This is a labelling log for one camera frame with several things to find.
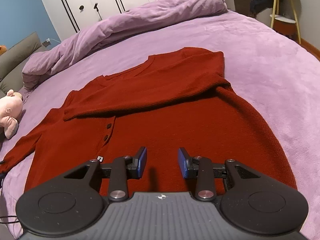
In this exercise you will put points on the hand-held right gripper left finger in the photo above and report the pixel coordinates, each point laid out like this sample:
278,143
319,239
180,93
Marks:
141,162

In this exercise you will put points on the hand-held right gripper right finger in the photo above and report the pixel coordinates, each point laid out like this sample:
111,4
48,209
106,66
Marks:
182,163

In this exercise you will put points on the red knit cardigan sweater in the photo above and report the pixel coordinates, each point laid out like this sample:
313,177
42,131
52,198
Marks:
175,120

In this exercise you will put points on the purple fleece bed sheet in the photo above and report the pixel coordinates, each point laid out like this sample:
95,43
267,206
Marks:
270,67

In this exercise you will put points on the purple rolled duvet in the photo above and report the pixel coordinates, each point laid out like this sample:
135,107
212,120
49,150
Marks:
125,27

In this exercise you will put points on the pink plush toy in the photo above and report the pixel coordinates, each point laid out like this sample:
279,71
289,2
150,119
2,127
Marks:
10,110

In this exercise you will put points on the dark wardrobe hook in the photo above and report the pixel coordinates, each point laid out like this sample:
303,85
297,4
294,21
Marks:
96,6

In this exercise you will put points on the grey padded headboard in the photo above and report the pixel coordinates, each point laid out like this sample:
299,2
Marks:
15,60

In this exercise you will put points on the round black wardrobe knob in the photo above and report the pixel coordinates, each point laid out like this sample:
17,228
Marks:
81,8

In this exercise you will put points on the orange round basket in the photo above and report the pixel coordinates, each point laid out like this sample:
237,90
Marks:
283,27

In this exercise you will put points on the orange plush toy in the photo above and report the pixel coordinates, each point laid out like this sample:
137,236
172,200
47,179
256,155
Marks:
2,50

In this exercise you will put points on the dark clothing pile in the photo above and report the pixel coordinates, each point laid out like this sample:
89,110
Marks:
261,1

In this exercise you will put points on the yellow side table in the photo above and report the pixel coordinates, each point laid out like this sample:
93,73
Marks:
295,15

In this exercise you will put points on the wall charger plug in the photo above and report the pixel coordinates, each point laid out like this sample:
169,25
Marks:
46,42

